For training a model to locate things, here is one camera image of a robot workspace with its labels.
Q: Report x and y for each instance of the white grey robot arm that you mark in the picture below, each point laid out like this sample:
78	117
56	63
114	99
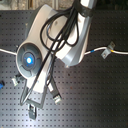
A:
51	34

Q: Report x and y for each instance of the grey gripper bracket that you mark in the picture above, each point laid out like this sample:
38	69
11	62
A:
35	91

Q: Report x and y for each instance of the grey metal cable clip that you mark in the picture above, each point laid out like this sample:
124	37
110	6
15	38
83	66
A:
108	50

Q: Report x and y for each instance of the small grey cable clip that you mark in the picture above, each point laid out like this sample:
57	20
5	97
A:
16	80

